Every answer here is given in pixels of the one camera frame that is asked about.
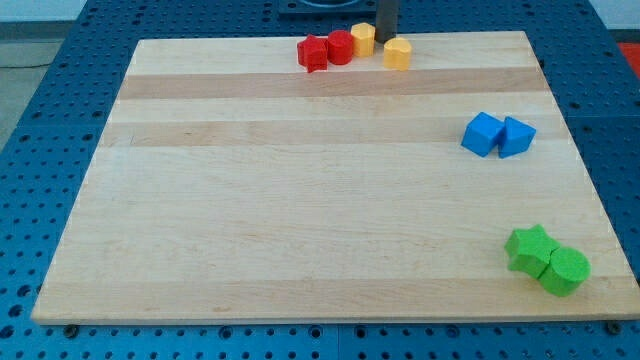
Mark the red cylinder block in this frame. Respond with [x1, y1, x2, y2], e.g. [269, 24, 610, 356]
[327, 30, 353, 65]

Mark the light wooden board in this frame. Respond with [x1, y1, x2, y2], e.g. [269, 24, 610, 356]
[32, 31, 639, 325]

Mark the yellow heart block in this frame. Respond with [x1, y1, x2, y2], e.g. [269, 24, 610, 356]
[383, 37, 413, 71]

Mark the red star block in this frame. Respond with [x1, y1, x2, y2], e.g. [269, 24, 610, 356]
[297, 34, 328, 73]

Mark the blue triangular block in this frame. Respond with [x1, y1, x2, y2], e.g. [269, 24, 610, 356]
[498, 117, 537, 158]

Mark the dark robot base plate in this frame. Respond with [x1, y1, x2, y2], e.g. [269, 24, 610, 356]
[276, 0, 378, 20]

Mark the yellow hexagon block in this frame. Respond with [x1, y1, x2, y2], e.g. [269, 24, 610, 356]
[350, 22, 376, 57]

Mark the green cylinder block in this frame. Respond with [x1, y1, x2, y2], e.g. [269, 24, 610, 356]
[538, 247, 591, 297]

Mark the blue cube block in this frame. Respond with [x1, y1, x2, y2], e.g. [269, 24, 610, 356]
[461, 112, 505, 157]

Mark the green star block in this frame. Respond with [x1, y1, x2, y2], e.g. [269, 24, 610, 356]
[504, 224, 560, 279]

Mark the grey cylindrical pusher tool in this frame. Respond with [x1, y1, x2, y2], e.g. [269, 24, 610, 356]
[375, 0, 400, 44]

